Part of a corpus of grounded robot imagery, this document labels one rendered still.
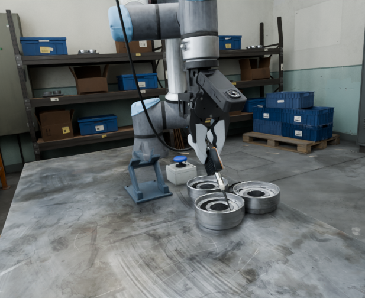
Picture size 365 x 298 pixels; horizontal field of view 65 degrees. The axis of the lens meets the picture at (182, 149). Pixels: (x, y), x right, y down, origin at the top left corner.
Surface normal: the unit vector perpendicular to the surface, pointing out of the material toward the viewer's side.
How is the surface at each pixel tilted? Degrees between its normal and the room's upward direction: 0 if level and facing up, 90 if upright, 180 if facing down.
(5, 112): 90
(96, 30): 90
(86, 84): 82
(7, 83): 90
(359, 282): 0
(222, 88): 32
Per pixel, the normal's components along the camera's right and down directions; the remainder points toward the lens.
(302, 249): -0.07, -0.97
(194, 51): -0.40, 0.25
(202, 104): 0.43, 0.19
